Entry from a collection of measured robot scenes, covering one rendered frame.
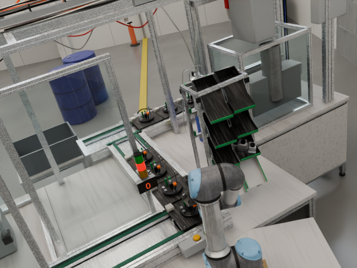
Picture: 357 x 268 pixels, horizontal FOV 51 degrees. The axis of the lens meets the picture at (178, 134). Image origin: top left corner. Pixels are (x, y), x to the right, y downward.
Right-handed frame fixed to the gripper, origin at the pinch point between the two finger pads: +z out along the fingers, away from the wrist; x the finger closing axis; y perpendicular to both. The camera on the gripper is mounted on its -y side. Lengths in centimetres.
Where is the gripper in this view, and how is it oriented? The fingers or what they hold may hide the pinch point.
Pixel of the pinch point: (187, 195)
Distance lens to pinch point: 227.8
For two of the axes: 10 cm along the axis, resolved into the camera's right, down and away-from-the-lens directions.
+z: -1.7, 3.6, 9.2
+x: 8.7, -3.8, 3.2
